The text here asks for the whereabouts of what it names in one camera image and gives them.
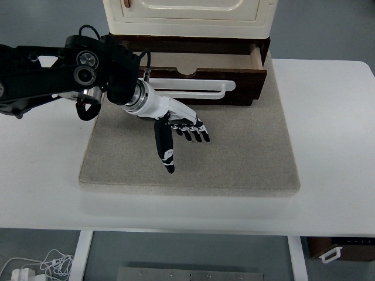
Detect white and black hand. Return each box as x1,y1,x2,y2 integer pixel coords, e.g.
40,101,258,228
137,83,211,174

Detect white drawer handle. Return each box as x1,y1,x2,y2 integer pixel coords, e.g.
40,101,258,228
142,77,237,99

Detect dark wooden drawer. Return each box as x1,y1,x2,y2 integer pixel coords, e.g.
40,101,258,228
128,40,268,107

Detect cream cabinet with door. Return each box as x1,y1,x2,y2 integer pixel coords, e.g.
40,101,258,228
103,0,278,40

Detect grey fabric mat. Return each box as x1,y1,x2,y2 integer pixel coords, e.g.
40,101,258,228
79,55,302,197

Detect grey metal plate with screws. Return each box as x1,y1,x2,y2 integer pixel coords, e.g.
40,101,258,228
116,266,266,281

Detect white table leg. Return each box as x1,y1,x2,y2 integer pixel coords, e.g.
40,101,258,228
287,235,309,281
70,230,94,281

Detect white power adapter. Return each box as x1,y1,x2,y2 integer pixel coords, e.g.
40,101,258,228
11,268,36,281

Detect black control panel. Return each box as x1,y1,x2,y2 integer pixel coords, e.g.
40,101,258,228
330,237,375,246

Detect brown wooden box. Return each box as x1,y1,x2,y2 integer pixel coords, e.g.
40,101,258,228
307,236,375,262

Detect white cable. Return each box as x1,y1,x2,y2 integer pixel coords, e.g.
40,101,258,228
0,248,74,281

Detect white box handle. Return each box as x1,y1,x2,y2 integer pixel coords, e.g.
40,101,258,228
318,246,343,264

